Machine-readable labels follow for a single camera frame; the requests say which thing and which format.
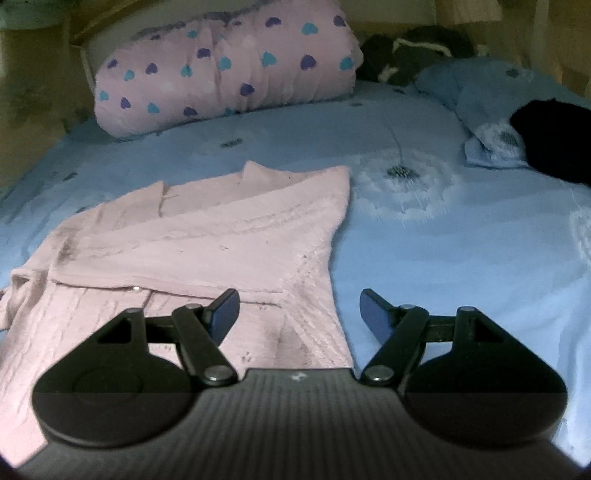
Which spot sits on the blue floral pillow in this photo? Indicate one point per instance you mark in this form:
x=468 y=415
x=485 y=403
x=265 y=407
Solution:
x=466 y=92

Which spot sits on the dark cloth with white trim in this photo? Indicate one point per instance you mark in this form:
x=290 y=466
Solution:
x=415 y=53

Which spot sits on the pink heart-patterned pillow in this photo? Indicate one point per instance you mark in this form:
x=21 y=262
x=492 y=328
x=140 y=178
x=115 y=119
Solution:
x=231 y=69

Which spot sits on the blue floral bed sheet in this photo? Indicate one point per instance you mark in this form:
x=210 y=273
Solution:
x=438 y=258

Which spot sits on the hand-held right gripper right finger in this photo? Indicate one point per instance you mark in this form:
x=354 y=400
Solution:
x=373 y=318

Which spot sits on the pink knitted sweater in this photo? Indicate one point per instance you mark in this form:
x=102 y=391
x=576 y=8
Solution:
x=194 y=249

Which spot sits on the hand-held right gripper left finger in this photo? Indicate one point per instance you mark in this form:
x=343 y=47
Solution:
x=226 y=314

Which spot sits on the black cloth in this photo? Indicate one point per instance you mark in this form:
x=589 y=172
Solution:
x=554 y=134

